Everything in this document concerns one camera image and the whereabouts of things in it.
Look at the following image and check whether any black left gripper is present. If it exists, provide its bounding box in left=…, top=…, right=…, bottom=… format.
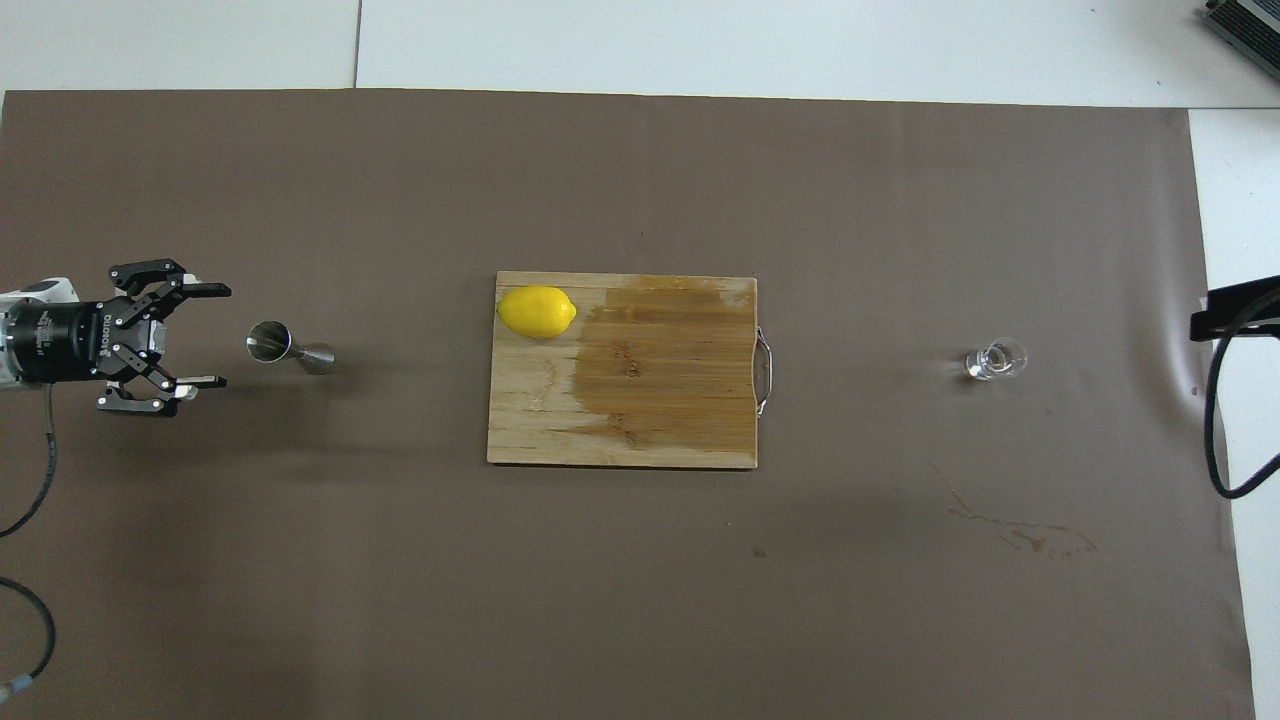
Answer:
left=3, top=259, right=232, bottom=417

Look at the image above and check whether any steel double jigger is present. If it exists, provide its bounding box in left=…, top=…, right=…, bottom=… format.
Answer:
left=246, top=320, right=337, bottom=377

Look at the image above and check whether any small clear glass cup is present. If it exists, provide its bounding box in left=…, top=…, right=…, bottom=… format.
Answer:
left=963, top=338, right=1030, bottom=382

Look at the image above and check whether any grey metal device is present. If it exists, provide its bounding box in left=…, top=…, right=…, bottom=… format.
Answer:
left=1199, top=0, right=1280, bottom=57

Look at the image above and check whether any yellow lemon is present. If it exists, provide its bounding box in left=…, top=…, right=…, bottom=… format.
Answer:
left=497, top=285, right=579, bottom=340

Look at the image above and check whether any wooden cutting board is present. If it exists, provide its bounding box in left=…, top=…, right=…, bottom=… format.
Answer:
left=487, top=271, right=773, bottom=469

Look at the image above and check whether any brown paper table mat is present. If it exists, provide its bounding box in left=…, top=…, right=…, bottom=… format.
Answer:
left=0, top=88, right=1256, bottom=720

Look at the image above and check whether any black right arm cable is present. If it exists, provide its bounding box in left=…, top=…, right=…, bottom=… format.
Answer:
left=1203, top=300, right=1280, bottom=500

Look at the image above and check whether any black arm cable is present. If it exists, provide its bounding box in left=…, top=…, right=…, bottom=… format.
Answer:
left=0, top=383, right=59, bottom=701
left=1203, top=300, right=1280, bottom=500

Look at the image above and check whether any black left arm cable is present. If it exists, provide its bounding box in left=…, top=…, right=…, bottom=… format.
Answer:
left=0, top=383, right=59, bottom=701

